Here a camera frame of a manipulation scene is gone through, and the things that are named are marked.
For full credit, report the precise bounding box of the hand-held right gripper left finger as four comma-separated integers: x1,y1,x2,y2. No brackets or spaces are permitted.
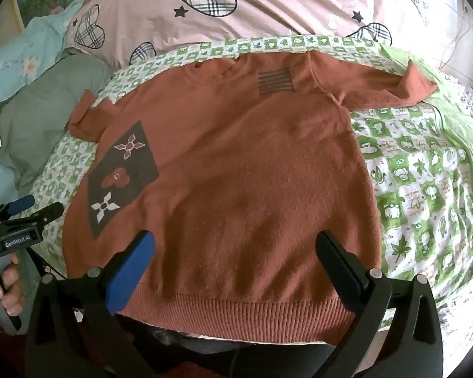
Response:
26,229,156,378

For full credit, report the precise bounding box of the green white checkered bed sheet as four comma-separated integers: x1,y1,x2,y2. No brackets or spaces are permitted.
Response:
32,35,473,363

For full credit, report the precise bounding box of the rust orange knit sweater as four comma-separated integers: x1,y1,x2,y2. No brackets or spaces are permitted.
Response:
62,50,438,343

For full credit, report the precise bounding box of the pink heart print quilt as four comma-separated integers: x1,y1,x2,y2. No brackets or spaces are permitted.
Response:
65,0,470,73

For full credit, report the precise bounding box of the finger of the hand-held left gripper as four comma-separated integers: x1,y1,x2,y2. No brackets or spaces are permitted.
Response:
14,202,64,227
0,194,36,217

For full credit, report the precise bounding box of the person's left hand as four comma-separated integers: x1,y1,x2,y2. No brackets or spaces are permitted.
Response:
0,253,25,331

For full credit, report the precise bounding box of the grey green pillow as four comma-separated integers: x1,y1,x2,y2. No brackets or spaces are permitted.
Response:
0,53,113,193

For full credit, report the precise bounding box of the light blue floral cloth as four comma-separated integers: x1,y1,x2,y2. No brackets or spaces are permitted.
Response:
0,0,85,150

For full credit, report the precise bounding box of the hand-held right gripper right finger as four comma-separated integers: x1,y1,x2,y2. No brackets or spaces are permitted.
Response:
315,230,444,378

